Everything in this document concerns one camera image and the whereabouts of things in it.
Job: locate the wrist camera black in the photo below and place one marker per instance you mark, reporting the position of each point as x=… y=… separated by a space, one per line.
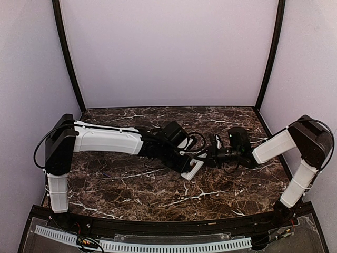
x=176 y=134
x=239 y=139

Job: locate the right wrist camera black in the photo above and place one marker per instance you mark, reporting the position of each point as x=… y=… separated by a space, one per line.
x=239 y=139

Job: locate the black frame post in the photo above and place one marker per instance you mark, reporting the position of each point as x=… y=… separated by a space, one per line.
x=272 y=53
x=66 y=54

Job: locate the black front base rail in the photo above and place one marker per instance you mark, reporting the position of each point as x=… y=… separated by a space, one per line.
x=254 y=225

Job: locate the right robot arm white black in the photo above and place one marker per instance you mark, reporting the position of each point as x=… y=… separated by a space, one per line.
x=313 y=139

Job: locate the right black frame post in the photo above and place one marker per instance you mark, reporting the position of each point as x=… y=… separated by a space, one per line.
x=272 y=53

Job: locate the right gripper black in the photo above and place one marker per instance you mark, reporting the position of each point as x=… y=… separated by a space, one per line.
x=214 y=153

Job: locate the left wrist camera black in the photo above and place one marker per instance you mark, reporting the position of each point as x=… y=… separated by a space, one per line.
x=176 y=134

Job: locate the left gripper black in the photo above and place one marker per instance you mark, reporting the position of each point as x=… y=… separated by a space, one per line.
x=182 y=163

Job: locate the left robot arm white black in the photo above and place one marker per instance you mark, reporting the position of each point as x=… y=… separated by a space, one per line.
x=69 y=136

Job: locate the white slotted cable duct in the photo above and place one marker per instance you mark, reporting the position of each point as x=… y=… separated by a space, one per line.
x=128 y=243

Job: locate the left black frame post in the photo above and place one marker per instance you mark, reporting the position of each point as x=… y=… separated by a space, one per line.
x=66 y=54

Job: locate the white remote control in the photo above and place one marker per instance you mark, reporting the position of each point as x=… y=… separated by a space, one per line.
x=195 y=167

